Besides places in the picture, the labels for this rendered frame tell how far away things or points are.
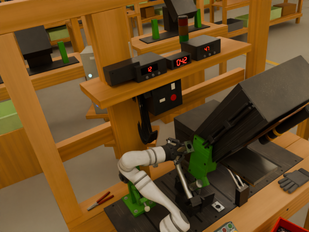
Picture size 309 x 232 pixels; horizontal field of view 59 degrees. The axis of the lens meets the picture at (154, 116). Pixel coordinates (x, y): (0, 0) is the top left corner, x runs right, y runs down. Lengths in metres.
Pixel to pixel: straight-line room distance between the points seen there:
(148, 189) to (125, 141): 0.38
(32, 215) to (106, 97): 2.07
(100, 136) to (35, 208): 1.75
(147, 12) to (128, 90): 7.60
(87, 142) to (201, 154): 0.58
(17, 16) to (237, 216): 1.26
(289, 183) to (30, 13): 1.43
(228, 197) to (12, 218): 2.20
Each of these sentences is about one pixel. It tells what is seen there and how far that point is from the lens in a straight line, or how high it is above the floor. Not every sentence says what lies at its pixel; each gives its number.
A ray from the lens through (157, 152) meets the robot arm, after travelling 1.21.
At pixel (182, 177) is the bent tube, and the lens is 1.42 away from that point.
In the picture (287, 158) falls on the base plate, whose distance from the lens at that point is 1.81.
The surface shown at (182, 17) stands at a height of 1.73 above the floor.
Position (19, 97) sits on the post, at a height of 1.62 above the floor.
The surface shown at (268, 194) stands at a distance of 1.58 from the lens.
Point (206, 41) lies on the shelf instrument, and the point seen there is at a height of 1.62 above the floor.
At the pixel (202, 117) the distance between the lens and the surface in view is 1.50.
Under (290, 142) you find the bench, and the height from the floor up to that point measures 0.88.
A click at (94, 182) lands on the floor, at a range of 3.07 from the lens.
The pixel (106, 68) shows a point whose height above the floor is 1.63.
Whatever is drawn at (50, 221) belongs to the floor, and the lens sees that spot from 2.90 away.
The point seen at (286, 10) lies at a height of 0.37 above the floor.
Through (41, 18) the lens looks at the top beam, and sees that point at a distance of 1.12.
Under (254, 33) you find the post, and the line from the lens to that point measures 1.87.
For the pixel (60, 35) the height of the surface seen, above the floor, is 0.36.
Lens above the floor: 2.04
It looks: 31 degrees down
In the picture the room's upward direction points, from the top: 8 degrees counter-clockwise
